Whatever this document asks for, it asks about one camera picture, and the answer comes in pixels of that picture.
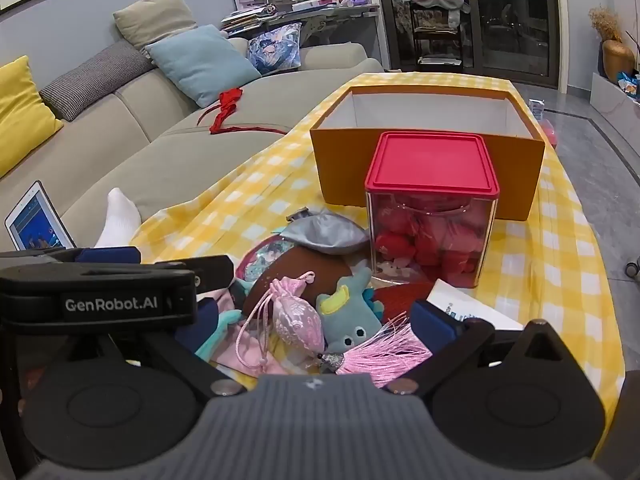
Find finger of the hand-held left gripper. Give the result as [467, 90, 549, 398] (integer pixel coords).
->
[151, 255, 236, 294]
[0, 246, 142, 274]

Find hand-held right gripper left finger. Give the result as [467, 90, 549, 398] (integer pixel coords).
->
[65, 301, 247, 401]

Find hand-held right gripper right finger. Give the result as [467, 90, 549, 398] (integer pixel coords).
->
[385, 300, 573, 400]

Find pink tassel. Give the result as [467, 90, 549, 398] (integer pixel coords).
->
[317, 310, 433, 390]

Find pink cloth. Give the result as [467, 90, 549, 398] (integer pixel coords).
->
[200, 290, 296, 376]

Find teal plush dinosaur toy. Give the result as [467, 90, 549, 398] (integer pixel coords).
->
[315, 266, 386, 353]

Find pink drawstring sachet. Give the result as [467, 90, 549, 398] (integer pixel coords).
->
[235, 271, 326, 376]

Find silver fabric pouch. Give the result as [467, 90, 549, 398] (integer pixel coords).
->
[280, 207, 368, 256]

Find orange cardboard box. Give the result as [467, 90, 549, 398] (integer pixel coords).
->
[309, 86, 546, 222]

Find teal cloth toy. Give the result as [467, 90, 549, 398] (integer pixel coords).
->
[195, 280, 256, 361]

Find white paper card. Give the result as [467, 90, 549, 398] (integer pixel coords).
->
[425, 279, 526, 333]

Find person's white sock foot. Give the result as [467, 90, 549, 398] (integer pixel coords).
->
[94, 187, 143, 248]

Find dark red knit cloth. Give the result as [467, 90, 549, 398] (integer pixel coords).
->
[372, 280, 436, 336]

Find glittery pink teal pouch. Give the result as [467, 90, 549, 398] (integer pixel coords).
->
[236, 237, 301, 286]

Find white tablet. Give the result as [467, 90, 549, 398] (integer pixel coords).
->
[4, 180, 77, 252]

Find pile of red plush toys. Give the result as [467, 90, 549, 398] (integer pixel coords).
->
[375, 200, 488, 281]

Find brown plush cushion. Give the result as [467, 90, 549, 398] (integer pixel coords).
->
[242, 247, 351, 321]

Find yellow checked tablecloth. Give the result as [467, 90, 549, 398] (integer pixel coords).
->
[115, 72, 623, 413]

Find beige fabric sofa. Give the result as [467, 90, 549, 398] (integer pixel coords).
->
[0, 42, 386, 261]

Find red ribbon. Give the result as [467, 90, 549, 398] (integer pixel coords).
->
[196, 87, 288, 136]

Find yellow pillow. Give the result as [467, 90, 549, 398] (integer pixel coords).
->
[0, 55, 65, 178]

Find clear container with red lid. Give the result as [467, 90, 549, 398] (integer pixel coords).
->
[364, 131, 501, 288]

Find grey houndstooth pillow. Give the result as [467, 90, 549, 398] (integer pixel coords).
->
[39, 40, 156, 122]

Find light blue pillow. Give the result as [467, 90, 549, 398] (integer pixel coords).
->
[145, 24, 263, 109]

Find pink toy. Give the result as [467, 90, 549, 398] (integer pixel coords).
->
[537, 119, 560, 150]

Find cartoon print pillow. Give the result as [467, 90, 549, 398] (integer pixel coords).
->
[246, 22, 303, 76]

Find beige pillow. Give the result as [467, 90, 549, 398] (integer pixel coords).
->
[112, 0, 198, 51]

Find stack of books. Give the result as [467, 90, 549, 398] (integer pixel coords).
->
[220, 5, 273, 36]

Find grey desk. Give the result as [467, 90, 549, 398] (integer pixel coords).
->
[220, 2, 381, 51]

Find grey TV cabinet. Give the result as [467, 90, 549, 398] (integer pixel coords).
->
[590, 72, 640, 151]

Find glass sliding doors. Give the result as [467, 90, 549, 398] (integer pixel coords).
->
[372, 0, 573, 93]

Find gold vase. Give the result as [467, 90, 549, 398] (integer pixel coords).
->
[601, 40, 635, 83]

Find baby chair with pink cushion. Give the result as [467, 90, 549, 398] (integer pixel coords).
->
[392, 0, 471, 68]

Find dried flowers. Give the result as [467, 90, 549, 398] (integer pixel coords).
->
[589, 6, 623, 43]

